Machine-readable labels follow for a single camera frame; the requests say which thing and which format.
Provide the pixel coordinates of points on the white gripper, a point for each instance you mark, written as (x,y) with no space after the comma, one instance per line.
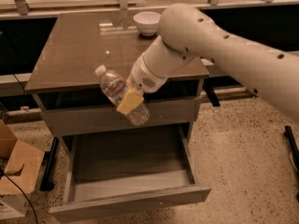
(144,75)

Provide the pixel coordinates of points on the clear plastic water bottle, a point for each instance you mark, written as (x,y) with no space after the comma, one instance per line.
(111,83)

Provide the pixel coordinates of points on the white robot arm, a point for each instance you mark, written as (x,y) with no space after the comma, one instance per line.
(184,32)

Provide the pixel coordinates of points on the grey drawer cabinet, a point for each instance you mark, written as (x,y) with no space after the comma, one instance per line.
(78,43)

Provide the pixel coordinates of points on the closed grey top drawer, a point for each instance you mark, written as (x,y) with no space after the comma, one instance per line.
(96,119)

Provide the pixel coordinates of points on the open grey middle drawer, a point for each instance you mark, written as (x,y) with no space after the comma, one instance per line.
(116,173)

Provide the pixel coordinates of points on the black right cabinet foot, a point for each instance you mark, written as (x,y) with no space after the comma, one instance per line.
(211,95)

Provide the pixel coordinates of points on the black cabinet foot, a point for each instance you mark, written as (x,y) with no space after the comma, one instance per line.
(49,159)
(211,95)

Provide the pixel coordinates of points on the white ceramic bowl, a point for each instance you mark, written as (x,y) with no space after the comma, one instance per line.
(147,22)

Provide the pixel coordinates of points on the black left cabinet foot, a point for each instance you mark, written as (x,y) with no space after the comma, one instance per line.
(49,159)

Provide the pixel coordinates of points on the brown cardboard box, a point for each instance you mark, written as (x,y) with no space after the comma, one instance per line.
(21,162)

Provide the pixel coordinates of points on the black bar on floor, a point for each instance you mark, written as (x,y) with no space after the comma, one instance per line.
(294,149)

